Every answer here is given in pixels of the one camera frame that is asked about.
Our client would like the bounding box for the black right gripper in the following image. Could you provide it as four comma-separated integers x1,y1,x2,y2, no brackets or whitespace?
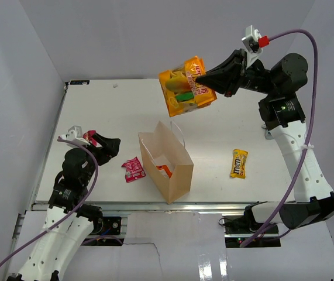
197,48,279,97

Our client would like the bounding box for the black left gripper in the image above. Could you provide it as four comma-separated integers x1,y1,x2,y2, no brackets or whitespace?
79,132,120,184

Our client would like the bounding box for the orange yellow snack multipack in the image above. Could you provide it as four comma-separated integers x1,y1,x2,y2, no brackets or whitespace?
159,56,217,117

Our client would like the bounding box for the orange fruit candy bag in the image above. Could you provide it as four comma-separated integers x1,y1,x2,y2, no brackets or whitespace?
156,165,173,179

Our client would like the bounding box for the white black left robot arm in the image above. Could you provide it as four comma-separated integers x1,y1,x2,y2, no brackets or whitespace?
8,127,120,280

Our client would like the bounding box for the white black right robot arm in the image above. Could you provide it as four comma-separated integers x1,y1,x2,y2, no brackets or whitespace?
196,49,334,229

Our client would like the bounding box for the brown paper bag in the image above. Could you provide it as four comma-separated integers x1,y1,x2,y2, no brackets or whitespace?
138,121,194,204

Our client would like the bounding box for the magenta small snack packet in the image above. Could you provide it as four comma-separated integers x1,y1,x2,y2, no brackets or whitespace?
83,130,97,146

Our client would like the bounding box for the pink candy packet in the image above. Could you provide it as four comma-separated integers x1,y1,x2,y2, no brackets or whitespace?
122,157,146,183

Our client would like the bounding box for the blue label left corner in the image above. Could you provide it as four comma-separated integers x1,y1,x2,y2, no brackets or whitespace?
69,80,90,85

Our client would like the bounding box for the yellow M&M's packet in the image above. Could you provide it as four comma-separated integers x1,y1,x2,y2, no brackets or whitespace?
230,149,248,179

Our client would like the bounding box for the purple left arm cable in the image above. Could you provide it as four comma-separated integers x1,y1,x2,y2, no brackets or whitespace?
0,137,124,281

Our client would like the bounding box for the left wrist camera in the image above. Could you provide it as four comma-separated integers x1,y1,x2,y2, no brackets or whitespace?
58,125,89,146

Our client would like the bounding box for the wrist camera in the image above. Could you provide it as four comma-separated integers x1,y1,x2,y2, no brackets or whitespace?
242,25,270,54
58,125,89,146

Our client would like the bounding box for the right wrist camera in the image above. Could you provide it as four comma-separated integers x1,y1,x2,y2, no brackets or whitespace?
242,25,270,54

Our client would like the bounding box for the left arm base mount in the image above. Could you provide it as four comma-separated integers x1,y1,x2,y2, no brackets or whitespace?
95,216,122,235

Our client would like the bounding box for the aluminium front rail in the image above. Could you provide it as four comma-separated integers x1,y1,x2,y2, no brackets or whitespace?
31,201,258,213

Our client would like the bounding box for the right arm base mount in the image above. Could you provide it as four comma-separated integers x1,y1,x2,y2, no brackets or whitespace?
218,215,281,249

